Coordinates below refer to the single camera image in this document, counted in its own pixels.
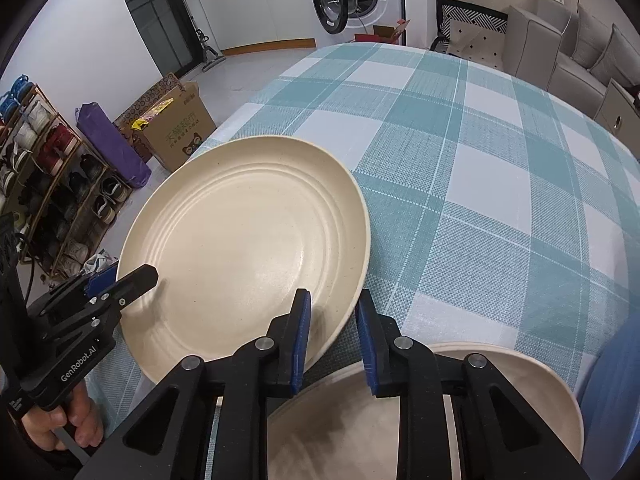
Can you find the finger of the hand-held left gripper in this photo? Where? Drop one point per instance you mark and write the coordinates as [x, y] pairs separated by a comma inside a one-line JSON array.
[[135, 280], [100, 280]]

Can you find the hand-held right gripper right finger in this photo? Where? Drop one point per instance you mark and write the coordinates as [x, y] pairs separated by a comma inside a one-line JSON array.
[[367, 350]]

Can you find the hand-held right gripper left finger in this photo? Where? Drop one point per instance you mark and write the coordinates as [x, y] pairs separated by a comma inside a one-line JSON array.
[[300, 340]]

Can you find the beige round plate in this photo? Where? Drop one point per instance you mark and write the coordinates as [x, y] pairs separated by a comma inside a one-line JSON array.
[[350, 435], [240, 260]]

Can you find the blue bowl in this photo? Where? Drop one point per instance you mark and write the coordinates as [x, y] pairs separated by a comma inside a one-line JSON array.
[[615, 395]]

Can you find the person's left hand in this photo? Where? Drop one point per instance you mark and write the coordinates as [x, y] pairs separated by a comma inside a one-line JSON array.
[[45, 430]]

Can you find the white sneaker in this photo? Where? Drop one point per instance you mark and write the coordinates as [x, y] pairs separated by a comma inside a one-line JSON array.
[[100, 260]]

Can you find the wooden shoe rack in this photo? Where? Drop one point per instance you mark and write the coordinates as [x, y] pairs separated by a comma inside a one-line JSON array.
[[50, 175]]

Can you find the brown cardboard box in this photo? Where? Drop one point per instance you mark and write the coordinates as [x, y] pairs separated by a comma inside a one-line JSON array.
[[175, 130]]

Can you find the patterned brown box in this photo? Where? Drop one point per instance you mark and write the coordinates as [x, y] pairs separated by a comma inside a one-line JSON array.
[[145, 100]]

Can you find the teal checked tablecloth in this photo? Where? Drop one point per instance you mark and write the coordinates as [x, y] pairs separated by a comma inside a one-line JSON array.
[[450, 185]]

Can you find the stick vacuum cleaner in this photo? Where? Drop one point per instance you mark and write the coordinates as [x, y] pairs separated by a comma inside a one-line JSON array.
[[207, 50]]

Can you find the dark glass door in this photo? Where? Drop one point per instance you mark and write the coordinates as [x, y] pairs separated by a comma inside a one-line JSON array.
[[150, 10]]

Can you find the white kitchen base cabinet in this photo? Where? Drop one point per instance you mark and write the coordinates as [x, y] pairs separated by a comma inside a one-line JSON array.
[[250, 10]]

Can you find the red box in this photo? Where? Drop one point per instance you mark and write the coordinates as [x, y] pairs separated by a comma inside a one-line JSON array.
[[385, 32]]

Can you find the black patterned chair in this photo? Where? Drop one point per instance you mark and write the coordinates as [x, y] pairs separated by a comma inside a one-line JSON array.
[[470, 30]]

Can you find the grey sofa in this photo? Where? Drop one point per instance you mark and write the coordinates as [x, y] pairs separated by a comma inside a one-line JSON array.
[[550, 45]]

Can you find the grey sofa cushion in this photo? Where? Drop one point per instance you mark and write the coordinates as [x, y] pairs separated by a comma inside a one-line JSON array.
[[590, 35], [620, 57]]

